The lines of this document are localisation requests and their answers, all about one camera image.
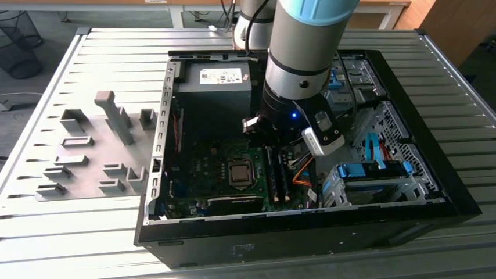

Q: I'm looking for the blue RAM stick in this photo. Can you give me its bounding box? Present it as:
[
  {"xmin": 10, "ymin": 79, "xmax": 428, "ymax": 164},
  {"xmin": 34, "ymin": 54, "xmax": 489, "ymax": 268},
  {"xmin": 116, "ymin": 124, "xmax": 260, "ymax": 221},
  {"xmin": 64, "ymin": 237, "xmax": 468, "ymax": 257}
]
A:
[{"xmin": 265, "ymin": 145, "xmax": 280, "ymax": 203}]

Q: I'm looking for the metal socket cover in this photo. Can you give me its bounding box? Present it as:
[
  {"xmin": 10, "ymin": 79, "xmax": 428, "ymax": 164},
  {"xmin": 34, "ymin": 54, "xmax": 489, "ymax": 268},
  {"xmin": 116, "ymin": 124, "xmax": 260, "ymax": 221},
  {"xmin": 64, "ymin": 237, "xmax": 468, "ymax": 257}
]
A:
[{"xmin": 226, "ymin": 158, "xmax": 256, "ymax": 187}]

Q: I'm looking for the silver CPU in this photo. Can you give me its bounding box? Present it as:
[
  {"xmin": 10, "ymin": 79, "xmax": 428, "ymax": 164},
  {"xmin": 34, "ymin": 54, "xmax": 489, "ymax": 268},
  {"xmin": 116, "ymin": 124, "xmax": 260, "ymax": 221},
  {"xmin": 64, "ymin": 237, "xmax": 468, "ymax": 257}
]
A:
[{"xmin": 230, "ymin": 164, "xmax": 252, "ymax": 183}]

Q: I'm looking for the grey power supply unit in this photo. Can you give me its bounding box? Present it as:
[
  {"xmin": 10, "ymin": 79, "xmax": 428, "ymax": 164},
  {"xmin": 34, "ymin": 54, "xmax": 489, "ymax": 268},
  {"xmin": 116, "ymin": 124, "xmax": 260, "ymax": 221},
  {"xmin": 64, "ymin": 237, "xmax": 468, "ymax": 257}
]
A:
[{"xmin": 172, "ymin": 61, "xmax": 254, "ymax": 139}]

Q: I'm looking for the green motherboard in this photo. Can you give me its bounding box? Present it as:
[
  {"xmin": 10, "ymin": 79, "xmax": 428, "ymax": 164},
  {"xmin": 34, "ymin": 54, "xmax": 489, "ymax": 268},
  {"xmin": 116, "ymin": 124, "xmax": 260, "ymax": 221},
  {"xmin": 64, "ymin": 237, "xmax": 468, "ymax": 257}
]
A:
[{"xmin": 164, "ymin": 136, "xmax": 310, "ymax": 217}]

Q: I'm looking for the hard disk in blue carrier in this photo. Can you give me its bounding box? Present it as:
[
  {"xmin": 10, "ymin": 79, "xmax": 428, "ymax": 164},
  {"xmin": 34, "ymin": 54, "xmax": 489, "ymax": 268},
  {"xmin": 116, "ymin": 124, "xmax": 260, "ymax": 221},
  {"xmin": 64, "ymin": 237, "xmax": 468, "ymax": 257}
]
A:
[{"xmin": 336, "ymin": 160, "xmax": 412, "ymax": 178}]

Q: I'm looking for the metal drive cage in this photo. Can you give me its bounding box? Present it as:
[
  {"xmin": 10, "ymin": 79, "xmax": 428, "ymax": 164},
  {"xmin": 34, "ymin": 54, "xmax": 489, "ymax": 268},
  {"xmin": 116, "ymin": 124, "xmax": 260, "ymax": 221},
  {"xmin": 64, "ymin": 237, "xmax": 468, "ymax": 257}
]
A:
[{"xmin": 321, "ymin": 52, "xmax": 388, "ymax": 117}]

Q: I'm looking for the black graphics card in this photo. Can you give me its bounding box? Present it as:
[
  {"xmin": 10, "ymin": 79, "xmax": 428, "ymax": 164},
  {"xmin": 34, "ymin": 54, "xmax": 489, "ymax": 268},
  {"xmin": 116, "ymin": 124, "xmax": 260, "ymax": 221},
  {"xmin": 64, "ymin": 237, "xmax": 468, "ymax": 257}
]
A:
[{"xmin": 206, "ymin": 195, "xmax": 264, "ymax": 216}]

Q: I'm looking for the black PC case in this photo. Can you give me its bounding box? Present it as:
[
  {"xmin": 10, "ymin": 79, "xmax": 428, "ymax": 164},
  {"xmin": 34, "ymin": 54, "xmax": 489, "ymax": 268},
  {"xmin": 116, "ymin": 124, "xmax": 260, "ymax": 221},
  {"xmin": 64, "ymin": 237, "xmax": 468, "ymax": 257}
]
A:
[{"xmin": 133, "ymin": 48, "xmax": 482, "ymax": 268}]

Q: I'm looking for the white framed wooden desk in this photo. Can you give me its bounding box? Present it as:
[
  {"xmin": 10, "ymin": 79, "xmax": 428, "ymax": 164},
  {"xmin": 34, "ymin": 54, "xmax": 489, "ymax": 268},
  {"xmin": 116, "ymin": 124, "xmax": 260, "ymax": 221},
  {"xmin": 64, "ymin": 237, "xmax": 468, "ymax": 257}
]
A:
[{"xmin": 165, "ymin": 0, "xmax": 412, "ymax": 30}]

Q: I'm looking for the grey parts rack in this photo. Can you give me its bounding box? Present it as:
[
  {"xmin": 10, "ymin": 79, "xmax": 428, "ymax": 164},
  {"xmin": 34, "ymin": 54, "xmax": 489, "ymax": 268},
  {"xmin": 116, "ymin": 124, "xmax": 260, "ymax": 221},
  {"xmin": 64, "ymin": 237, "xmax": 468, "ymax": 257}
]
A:
[{"xmin": 33, "ymin": 90, "xmax": 160, "ymax": 202}]

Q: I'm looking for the wooden cabinet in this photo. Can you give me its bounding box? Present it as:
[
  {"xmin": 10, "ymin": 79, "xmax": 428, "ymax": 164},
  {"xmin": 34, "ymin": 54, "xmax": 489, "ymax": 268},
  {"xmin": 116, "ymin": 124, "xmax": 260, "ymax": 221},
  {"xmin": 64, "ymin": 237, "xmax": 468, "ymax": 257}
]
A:
[{"xmin": 394, "ymin": 0, "xmax": 496, "ymax": 67}]

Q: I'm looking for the black mesh waste basket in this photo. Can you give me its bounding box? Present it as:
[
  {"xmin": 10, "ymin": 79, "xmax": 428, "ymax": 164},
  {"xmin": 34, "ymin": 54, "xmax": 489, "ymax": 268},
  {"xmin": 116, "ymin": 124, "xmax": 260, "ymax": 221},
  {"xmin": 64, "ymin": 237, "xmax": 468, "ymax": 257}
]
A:
[{"xmin": 0, "ymin": 10, "xmax": 44, "ymax": 80}]

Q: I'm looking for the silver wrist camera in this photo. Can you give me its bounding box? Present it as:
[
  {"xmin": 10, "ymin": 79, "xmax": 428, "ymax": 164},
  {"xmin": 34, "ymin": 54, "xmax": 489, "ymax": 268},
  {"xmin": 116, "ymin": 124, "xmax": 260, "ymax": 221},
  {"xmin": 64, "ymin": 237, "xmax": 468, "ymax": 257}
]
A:
[{"xmin": 292, "ymin": 100, "xmax": 345, "ymax": 158}]

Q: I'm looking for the orange wire bundle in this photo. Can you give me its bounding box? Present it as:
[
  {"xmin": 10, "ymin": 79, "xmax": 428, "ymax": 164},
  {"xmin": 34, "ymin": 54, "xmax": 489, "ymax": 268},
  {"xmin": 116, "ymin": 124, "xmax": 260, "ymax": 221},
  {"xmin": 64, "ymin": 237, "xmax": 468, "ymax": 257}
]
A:
[{"xmin": 292, "ymin": 162, "xmax": 317, "ymax": 186}]

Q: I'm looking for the blue drive bay bracket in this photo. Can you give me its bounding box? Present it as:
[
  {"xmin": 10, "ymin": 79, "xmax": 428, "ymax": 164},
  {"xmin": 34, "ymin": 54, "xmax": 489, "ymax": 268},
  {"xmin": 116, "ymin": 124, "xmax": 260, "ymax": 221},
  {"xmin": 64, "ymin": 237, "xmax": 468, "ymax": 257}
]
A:
[{"xmin": 328, "ymin": 65, "xmax": 348, "ymax": 88}]

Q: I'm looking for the red and black twisted wire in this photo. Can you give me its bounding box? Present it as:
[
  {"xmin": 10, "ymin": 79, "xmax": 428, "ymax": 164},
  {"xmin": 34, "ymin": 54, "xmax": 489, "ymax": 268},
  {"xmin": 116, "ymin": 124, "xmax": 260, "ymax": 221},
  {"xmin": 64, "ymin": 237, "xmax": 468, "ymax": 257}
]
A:
[{"xmin": 173, "ymin": 112, "xmax": 184, "ymax": 152}]

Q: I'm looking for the blue SATA cable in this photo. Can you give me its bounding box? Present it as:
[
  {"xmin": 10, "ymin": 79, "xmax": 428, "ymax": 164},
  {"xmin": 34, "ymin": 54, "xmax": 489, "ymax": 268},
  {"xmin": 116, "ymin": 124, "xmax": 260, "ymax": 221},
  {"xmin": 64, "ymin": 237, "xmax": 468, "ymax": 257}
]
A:
[{"xmin": 364, "ymin": 132, "xmax": 386, "ymax": 169}]

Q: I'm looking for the black camera cable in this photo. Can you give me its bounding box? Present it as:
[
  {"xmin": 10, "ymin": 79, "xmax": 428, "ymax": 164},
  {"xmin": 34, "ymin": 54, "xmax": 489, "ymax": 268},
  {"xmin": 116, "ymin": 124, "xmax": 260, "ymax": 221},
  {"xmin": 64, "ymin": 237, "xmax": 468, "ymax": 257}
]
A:
[{"xmin": 245, "ymin": 0, "xmax": 273, "ymax": 61}]

